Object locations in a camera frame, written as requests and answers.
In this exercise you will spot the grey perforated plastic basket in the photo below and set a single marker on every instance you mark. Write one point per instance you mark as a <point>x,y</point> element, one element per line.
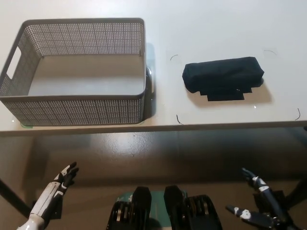
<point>72,110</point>

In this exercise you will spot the green tape strip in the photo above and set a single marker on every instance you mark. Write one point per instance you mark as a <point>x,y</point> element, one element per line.
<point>26,125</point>

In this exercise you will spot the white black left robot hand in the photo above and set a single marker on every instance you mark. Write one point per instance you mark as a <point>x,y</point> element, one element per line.
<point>49,194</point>

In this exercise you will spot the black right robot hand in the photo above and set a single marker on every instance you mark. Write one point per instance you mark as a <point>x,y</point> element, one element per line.
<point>266,216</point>

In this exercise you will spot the black table leg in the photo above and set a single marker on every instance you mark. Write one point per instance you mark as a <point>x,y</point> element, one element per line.
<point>14,198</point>
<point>297,191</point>

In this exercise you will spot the black tape patch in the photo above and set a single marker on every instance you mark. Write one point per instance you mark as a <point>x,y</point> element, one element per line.
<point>225,97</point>

